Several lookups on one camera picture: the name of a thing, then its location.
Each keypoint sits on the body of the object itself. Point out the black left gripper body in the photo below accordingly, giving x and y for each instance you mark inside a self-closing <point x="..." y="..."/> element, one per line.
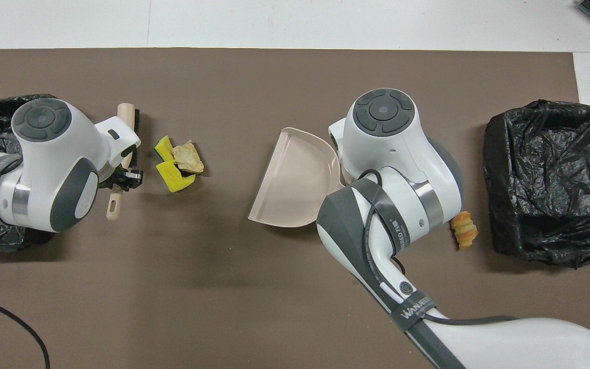
<point x="133" y="182"/>

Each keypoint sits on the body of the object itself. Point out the large yellow sponge piece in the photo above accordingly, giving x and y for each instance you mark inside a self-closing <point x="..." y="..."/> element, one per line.
<point x="172" y="178"/>

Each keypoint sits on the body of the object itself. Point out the pale crumbly toy bread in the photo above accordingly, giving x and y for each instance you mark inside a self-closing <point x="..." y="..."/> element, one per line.
<point x="188" y="158"/>

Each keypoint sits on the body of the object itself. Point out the beige brush black bristles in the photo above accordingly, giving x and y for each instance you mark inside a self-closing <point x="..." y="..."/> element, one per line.
<point x="125" y="110"/>

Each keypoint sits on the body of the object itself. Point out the beige plastic dustpan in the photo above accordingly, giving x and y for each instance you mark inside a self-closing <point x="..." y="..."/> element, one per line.
<point x="290" y="179"/>

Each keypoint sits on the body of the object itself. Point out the striped toy croissant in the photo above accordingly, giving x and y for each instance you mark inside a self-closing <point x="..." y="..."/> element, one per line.
<point x="464" y="230"/>

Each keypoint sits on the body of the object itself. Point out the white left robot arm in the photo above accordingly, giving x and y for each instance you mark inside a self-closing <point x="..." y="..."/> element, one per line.
<point x="54" y="154"/>

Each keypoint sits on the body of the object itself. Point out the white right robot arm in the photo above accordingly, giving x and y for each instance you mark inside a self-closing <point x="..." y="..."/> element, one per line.
<point x="387" y="154"/>

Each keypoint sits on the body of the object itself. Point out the brown table mat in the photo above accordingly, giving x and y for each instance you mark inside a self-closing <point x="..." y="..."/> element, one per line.
<point x="223" y="287"/>

